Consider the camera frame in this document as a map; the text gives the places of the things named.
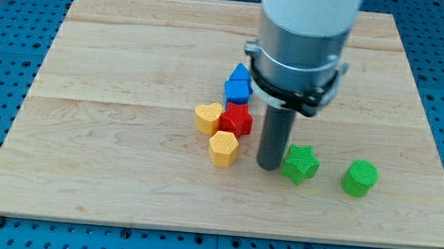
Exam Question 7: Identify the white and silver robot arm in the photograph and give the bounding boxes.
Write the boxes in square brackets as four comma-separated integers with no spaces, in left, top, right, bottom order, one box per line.
[253,0,363,93]

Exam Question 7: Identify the red star block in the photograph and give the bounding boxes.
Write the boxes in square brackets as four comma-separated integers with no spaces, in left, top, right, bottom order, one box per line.
[218,102,254,138]

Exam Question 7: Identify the green star block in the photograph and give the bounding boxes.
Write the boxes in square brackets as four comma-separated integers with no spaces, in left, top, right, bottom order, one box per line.
[281,145,321,186]

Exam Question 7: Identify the yellow heart block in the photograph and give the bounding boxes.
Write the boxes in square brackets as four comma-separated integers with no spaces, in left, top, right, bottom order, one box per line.
[195,103,223,136]

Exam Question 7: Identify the yellow hexagon block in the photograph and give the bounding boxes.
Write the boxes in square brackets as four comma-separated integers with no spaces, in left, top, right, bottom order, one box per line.
[208,131,239,167]

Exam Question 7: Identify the blue cube block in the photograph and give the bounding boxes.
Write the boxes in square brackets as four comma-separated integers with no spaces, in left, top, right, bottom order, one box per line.
[224,80,251,105]

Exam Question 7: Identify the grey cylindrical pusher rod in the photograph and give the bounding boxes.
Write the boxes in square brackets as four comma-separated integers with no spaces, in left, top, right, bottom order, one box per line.
[257,106,295,171]

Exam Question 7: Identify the blue triangle block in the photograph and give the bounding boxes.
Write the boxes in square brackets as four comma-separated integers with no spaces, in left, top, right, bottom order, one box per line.
[228,63,251,83]

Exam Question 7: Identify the wooden board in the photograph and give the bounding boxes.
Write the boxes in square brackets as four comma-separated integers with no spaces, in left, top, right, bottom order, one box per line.
[0,0,444,249]

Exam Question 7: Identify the green cylinder block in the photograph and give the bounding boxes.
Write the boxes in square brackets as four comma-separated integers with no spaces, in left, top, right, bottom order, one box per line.
[340,159,380,198]

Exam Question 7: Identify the black and white clamp ring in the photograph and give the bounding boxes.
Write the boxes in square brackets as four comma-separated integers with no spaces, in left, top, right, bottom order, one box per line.
[238,39,351,121]

